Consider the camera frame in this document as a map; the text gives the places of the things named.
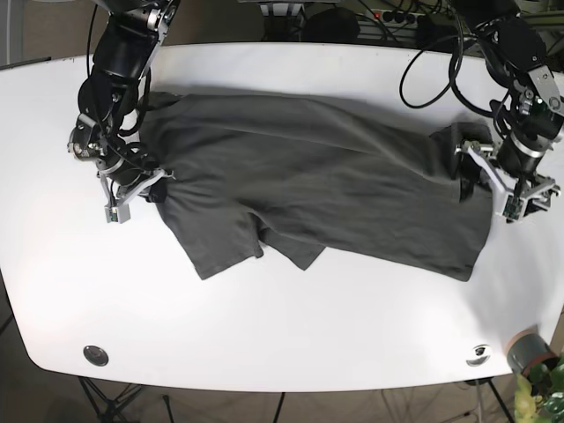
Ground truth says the green plant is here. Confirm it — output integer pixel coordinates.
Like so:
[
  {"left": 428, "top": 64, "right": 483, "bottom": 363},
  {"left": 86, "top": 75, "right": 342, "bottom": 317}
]
[{"left": 514, "top": 356, "right": 563, "bottom": 423}]

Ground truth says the dark grey T-shirt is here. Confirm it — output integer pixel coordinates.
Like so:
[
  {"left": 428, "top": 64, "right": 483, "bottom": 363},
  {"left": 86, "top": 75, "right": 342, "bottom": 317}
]
[{"left": 140, "top": 93, "right": 493, "bottom": 281}]

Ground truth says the metal table grommet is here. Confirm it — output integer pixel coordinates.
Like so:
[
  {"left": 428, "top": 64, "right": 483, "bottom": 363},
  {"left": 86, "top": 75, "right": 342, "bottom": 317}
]
[
  {"left": 465, "top": 344, "right": 492, "bottom": 367},
  {"left": 83, "top": 345, "right": 109, "bottom": 367}
]

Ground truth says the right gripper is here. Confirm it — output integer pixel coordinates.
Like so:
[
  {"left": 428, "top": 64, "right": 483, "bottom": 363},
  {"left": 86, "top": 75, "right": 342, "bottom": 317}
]
[{"left": 70, "top": 123, "right": 168, "bottom": 223}]

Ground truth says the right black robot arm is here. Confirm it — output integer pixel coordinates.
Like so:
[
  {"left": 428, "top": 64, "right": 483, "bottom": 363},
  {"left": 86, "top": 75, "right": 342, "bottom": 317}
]
[{"left": 68, "top": 1, "right": 179, "bottom": 223}]

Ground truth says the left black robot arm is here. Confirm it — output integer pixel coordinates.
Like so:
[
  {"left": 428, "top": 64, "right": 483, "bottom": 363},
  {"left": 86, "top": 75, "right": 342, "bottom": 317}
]
[{"left": 419, "top": 1, "right": 563, "bottom": 223}]

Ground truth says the grey plant pot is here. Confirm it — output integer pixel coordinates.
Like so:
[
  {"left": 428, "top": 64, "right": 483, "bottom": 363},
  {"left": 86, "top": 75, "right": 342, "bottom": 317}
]
[{"left": 505, "top": 326, "right": 560, "bottom": 375}]

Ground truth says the right metal table grommet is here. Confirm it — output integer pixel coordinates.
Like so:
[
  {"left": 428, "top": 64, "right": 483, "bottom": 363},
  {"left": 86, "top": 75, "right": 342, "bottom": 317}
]
[{"left": 465, "top": 344, "right": 492, "bottom": 367}]

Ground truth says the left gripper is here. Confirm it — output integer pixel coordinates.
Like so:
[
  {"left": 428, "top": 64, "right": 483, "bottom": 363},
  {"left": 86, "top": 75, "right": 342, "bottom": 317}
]
[{"left": 455, "top": 110, "right": 563, "bottom": 223}]

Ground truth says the left metal table grommet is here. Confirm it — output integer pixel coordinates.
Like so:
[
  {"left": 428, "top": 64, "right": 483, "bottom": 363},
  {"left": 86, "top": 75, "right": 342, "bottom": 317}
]
[{"left": 83, "top": 345, "right": 109, "bottom": 367}]

